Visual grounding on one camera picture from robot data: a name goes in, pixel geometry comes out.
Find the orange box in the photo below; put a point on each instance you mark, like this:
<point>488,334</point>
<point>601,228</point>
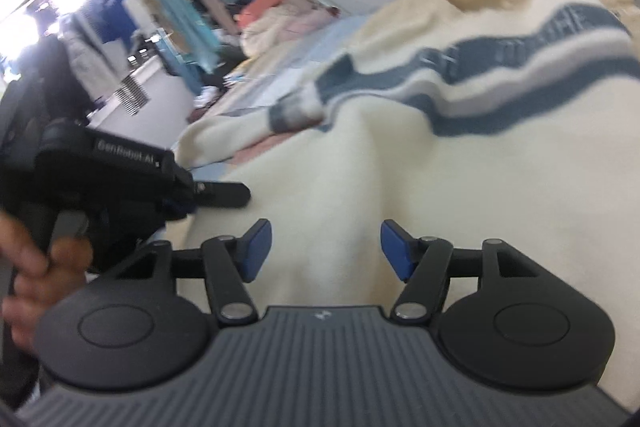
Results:
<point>262,4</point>

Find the white crumpled tissue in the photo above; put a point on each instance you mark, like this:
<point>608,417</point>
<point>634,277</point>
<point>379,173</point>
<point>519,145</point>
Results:
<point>209,97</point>

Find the dark cloth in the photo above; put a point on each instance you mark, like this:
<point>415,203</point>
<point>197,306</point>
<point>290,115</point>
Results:
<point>50,72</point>

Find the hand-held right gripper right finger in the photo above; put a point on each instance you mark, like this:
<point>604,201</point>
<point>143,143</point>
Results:
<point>395,252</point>

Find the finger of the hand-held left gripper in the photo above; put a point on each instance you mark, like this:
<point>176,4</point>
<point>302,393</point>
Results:
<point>225,195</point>

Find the patchwork checked quilt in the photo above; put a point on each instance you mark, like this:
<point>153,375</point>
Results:
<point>300,44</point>

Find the person's left hand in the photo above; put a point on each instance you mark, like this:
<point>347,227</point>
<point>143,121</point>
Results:
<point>30,287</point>

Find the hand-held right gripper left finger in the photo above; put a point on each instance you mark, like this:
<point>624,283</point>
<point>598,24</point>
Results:
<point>257,252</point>

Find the cream blue-striped fleece sweater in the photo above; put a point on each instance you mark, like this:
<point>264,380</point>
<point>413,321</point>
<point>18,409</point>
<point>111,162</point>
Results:
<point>450,182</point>

